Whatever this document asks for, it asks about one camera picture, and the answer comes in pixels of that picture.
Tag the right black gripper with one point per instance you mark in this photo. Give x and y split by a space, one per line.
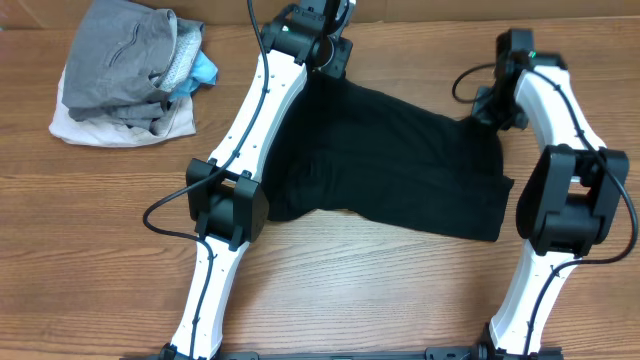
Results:
481 112

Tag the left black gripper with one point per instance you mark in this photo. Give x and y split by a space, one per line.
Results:
336 64

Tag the black t-shirt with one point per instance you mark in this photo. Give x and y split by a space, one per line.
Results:
345 147

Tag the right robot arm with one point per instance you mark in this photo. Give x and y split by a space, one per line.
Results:
569 202

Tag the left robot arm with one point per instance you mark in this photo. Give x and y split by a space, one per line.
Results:
225 196

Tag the light blue garment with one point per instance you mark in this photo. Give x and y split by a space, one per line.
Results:
203 72

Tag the white dotted mesh garment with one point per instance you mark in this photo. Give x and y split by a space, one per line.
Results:
186 39

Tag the grey folded trousers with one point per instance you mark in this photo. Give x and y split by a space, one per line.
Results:
120 54

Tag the white folded garment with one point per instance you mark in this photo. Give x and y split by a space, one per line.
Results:
108 132

